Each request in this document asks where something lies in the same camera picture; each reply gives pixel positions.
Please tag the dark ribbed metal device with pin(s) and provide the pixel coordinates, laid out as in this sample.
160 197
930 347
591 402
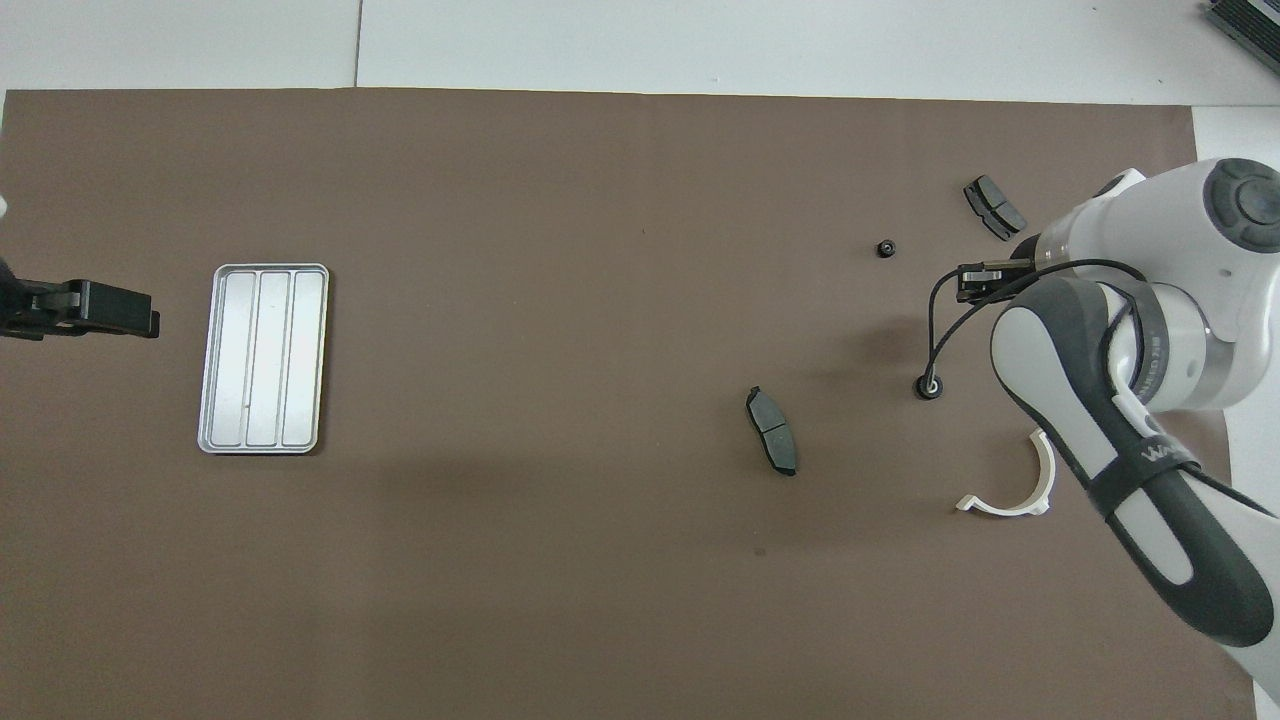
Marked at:
1250 20

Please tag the grey slim brake pad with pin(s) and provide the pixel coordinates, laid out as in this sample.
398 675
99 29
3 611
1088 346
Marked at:
772 430

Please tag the grey wide brake pad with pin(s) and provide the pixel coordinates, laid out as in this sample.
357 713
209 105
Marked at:
995 205

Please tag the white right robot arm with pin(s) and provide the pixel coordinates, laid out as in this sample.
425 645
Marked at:
1200 560

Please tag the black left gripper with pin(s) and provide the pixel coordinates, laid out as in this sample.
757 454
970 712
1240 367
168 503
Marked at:
12 310

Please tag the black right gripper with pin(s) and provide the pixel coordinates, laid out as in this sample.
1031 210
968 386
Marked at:
1022 268

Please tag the brown table mat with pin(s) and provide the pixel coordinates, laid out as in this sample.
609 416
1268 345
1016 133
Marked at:
600 300

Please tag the silver metal tray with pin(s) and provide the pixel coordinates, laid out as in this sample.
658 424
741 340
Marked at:
262 360

